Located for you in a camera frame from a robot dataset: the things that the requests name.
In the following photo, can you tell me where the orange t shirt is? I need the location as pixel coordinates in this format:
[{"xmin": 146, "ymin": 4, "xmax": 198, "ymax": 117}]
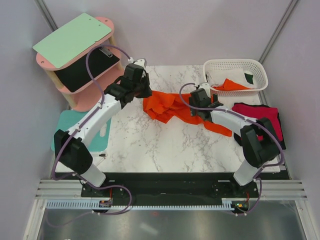
[
  {"xmin": 213, "ymin": 78, "xmax": 252, "ymax": 92},
  {"xmin": 142, "ymin": 91, "xmax": 232, "ymax": 137}
]

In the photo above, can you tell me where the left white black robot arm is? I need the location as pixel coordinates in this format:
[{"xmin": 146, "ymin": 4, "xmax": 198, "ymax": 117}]
[{"xmin": 54, "ymin": 58, "xmax": 152, "ymax": 197}]

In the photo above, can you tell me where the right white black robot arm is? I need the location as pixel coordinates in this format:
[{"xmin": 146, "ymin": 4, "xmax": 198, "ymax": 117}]
[{"xmin": 187, "ymin": 83, "xmax": 284, "ymax": 197}]

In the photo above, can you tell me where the folded black t shirt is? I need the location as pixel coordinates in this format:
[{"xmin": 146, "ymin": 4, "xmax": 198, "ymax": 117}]
[{"xmin": 231, "ymin": 102, "xmax": 286, "ymax": 150}]

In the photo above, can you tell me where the dark green cloth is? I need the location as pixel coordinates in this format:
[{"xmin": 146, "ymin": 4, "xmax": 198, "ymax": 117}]
[{"xmin": 244, "ymin": 73, "xmax": 254, "ymax": 85}]

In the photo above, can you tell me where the white plastic laundry basket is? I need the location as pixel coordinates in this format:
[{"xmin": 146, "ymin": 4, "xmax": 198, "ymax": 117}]
[{"xmin": 202, "ymin": 59, "xmax": 268, "ymax": 97}]

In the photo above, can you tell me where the black clipboard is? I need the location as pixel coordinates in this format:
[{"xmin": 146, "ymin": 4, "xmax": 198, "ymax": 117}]
[{"xmin": 54, "ymin": 47, "xmax": 120, "ymax": 93}]

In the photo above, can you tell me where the teal cutting board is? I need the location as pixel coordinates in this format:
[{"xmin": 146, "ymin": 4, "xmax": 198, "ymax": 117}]
[{"xmin": 56, "ymin": 110, "xmax": 112, "ymax": 152}]

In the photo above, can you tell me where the mint green board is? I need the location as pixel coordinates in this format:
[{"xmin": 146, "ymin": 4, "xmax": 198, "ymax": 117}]
[{"xmin": 32, "ymin": 13, "xmax": 115, "ymax": 71}]

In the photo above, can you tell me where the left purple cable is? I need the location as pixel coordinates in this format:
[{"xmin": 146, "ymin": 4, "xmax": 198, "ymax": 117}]
[{"xmin": 44, "ymin": 44, "xmax": 133, "ymax": 227}]

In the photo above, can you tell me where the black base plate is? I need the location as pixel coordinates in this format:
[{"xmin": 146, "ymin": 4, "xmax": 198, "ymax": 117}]
[{"xmin": 52, "ymin": 171, "xmax": 292, "ymax": 206}]

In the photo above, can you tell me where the white cable duct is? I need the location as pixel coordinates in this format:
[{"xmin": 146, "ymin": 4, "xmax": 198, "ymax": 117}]
[{"xmin": 46, "ymin": 199, "xmax": 235, "ymax": 211}]

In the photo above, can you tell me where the aluminium frame rail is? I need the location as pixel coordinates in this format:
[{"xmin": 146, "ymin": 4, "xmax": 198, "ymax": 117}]
[{"xmin": 35, "ymin": 180, "xmax": 307, "ymax": 201}]

